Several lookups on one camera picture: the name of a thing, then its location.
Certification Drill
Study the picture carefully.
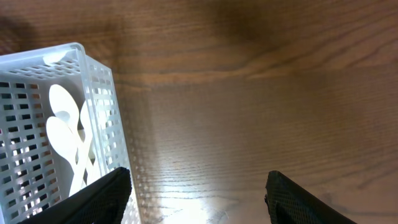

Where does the white spoon diagonal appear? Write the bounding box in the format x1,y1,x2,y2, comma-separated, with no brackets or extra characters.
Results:
49,84,97,182

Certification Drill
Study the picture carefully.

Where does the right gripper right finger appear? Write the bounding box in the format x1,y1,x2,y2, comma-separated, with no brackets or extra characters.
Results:
264,170,355,224

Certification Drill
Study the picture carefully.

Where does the white spoon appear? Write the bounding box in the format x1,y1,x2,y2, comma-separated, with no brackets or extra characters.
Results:
46,116,86,196

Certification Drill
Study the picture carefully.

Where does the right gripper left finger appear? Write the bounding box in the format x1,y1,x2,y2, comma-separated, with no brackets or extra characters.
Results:
21,167,132,224

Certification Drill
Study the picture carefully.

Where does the white spoon horizontal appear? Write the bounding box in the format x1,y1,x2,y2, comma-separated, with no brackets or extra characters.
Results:
69,101,96,196

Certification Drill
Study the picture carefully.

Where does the clear plastic basket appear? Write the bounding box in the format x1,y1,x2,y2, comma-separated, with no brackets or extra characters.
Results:
1,42,130,223

